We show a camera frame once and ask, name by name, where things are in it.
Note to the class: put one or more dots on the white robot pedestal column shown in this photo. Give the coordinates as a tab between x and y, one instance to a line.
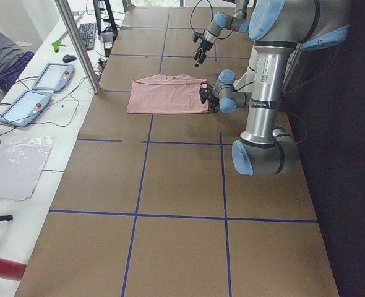
246	82

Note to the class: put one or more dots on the lower blue teach pendant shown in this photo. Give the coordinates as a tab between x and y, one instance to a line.
25	108

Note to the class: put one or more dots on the black keyboard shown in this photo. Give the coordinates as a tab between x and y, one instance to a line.
87	33

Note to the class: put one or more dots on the upper orange black usb hub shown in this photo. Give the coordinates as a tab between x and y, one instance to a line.
101	64

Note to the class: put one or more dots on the pink printed t-shirt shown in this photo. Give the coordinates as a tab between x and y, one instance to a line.
160	94

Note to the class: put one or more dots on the green clamp tool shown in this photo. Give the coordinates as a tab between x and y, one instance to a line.
56	45

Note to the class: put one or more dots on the blue teach pendant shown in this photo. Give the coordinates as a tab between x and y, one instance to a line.
25	108
54	77

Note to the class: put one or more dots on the red cylinder bottle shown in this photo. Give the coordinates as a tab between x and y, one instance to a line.
11	270

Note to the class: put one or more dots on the aluminium frame post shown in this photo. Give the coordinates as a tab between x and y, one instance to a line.
71	27

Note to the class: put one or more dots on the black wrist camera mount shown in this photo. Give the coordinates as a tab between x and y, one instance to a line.
197	36
205	93

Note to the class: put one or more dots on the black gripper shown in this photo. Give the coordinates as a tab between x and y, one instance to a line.
213	103
204	46

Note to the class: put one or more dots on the black monitor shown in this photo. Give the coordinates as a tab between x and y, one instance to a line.
104	18

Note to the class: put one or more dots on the upper blue teach pendant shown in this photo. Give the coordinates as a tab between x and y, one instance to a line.
54	77

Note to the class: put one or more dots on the black computer mouse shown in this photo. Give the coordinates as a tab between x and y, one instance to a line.
68	58

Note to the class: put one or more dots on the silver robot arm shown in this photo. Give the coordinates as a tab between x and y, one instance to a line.
220	21
277	28

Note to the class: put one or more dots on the clear plastic bag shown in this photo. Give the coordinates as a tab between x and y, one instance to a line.
22	159

